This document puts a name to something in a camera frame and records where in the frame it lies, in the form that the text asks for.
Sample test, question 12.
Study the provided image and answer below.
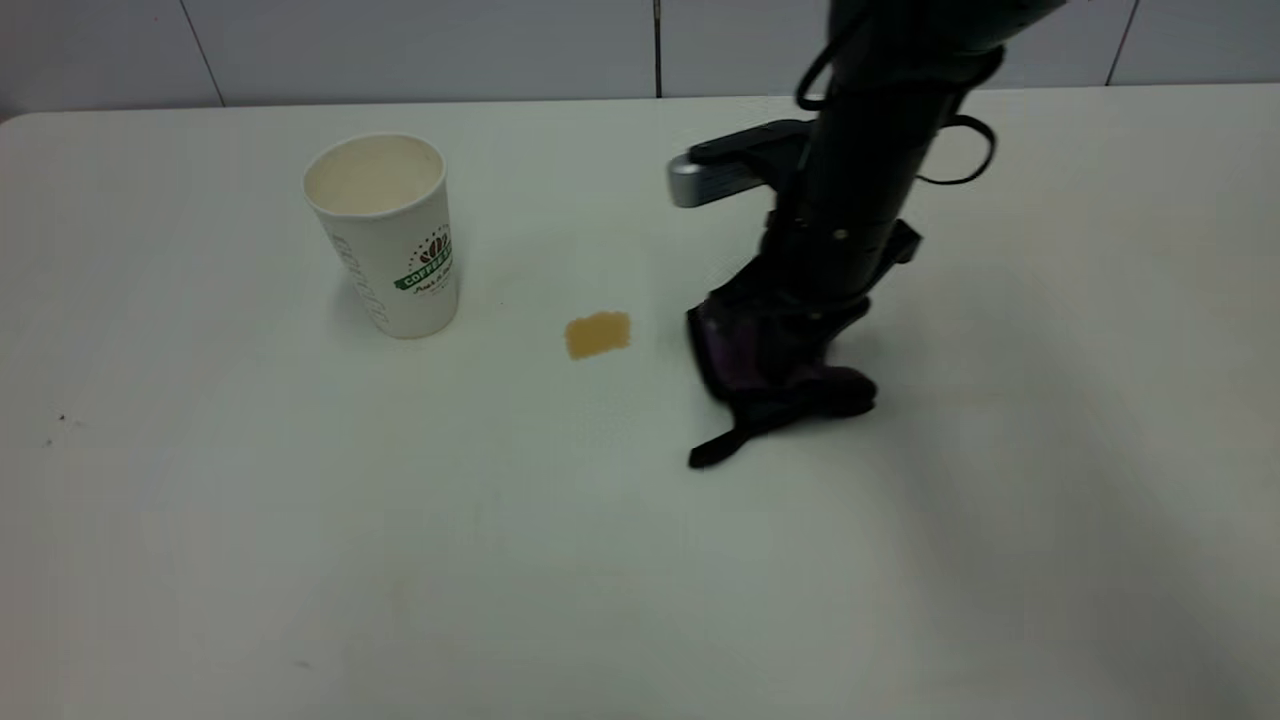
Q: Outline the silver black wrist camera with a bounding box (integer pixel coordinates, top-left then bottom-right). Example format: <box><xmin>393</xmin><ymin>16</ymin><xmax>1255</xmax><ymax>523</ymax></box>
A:
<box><xmin>668</xmin><ymin>120</ymin><xmax>813</xmax><ymax>209</ymax></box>

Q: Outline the brown coffee spill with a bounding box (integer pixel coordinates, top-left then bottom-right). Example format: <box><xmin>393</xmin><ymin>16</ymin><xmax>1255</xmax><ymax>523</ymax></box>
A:
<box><xmin>564</xmin><ymin>311</ymin><xmax>633</xmax><ymax>360</ymax></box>

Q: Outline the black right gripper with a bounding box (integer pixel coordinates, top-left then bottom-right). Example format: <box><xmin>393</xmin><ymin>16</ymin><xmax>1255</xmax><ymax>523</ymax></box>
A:
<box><xmin>762</xmin><ymin>205</ymin><xmax>923</xmax><ymax>323</ymax></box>

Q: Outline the white paper coffee cup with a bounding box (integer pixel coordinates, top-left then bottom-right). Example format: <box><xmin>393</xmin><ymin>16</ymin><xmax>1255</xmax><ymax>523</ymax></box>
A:
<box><xmin>302</xmin><ymin>133</ymin><xmax>461</xmax><ymax>340</ymax></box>

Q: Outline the purple cloth with black trim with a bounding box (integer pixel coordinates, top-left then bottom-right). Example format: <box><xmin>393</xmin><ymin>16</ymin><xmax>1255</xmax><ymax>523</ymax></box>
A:
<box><xmin>686</xmin><ymin>285</ymin><xmax>879</xmax><ymax>470</ymax></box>

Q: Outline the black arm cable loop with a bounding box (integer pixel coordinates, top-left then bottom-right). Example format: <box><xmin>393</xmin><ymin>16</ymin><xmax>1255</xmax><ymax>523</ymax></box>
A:
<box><xmin>915</xmin><ymin>113</ymin><xmax>998</xmax><ymax>187</ymax></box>
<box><xmin>795</xmin><ymin>35</ymin><xmax>851</xmax><ymax>113</ymax></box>

